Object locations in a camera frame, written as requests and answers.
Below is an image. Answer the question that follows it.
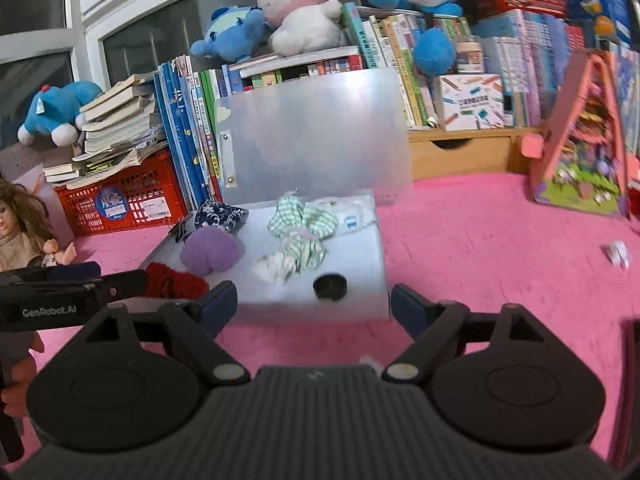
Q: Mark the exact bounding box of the row of green white books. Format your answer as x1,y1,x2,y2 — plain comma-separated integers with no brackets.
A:
341,1,474,129

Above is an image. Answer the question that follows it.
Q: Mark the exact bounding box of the dark red knitted item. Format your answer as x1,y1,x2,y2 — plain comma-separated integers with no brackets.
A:
144,261,210,302

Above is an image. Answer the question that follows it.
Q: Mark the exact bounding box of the row of small books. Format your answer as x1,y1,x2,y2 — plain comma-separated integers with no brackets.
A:
239,45,364,93

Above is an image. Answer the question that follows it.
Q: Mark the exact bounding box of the phone in red case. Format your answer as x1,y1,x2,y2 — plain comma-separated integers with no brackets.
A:
611,316,640,467

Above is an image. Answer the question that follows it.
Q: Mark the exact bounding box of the purple plush toy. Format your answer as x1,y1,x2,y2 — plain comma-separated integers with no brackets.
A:
179,226,244,277

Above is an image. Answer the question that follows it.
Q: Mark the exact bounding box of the small jar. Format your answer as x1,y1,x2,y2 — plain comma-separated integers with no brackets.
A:
453,39,486,74

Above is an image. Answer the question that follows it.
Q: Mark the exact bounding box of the blue floral cloth pouch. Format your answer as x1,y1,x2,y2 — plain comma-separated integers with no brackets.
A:
191,199,249,234

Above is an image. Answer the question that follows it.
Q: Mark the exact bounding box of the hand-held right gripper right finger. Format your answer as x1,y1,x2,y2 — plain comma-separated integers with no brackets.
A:
381,283,547,386

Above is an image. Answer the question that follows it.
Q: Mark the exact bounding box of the pink white rabbit plush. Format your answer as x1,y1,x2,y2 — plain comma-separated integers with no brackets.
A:
246,0,347,57

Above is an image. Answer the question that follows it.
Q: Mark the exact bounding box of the brown-haired baby doll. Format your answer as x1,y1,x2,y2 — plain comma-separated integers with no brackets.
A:
0,179,77,272

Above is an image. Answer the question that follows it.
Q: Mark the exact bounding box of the row of thin leaning books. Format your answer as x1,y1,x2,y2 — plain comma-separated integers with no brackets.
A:
606,39,640,182

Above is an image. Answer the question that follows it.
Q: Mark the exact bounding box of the person's left hand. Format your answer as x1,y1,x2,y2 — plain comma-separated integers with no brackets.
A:
0,331,47,419

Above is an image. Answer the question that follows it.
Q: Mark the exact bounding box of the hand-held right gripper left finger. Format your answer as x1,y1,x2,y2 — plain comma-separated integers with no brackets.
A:
91,280,252,387

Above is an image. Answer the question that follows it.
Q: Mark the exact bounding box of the white plush doll green dress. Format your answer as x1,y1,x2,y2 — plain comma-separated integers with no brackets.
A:
254,194,377,287

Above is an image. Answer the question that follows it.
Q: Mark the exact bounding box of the wooden drawer organizer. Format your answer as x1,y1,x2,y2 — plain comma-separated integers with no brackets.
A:
406,126,544,182

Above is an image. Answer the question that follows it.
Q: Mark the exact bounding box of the row of tall blue books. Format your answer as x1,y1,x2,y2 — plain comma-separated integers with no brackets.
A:
154,54,227,212

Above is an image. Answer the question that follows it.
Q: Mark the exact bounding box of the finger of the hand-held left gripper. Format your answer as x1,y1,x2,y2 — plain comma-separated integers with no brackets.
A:
92,269,149,307
0,261,102,287

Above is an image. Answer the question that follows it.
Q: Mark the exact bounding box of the colourful printed cardboard box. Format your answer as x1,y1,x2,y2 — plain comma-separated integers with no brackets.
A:
431,73,507,132

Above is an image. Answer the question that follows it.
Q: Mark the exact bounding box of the stack of worn books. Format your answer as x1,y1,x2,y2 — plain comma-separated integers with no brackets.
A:
41,73,169,184

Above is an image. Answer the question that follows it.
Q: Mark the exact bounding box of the blue elephant plush toy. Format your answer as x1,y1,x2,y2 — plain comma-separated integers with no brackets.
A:
189,5,272,62

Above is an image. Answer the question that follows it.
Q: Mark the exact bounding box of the small crumpled paper bit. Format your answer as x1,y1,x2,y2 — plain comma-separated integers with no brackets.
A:
601,240,632,271

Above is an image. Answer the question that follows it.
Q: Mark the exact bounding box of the blue cat plush toy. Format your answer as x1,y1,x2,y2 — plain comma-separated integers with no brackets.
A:
16,81,104,148

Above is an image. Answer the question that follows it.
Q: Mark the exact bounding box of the silver box with translucent lid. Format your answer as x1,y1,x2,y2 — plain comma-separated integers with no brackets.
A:
140,67,415,324

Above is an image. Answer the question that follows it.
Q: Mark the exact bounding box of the red plastic basket with label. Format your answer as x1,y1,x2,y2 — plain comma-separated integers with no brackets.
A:
53,149,189,237

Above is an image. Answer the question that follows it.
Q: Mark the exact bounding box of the white framed window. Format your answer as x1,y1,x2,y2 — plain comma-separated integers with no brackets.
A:
0,0,371,147

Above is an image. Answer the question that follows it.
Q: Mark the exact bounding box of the row of pastel books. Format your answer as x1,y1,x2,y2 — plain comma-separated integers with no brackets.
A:
471,8,587,129

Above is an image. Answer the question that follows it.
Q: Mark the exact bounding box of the pink triangular toy dollhouse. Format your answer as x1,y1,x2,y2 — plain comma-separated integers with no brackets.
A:
519,49,633,219

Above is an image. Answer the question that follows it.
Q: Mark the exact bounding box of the black binder clip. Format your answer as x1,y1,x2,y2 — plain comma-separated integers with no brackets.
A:
169,216,197,242

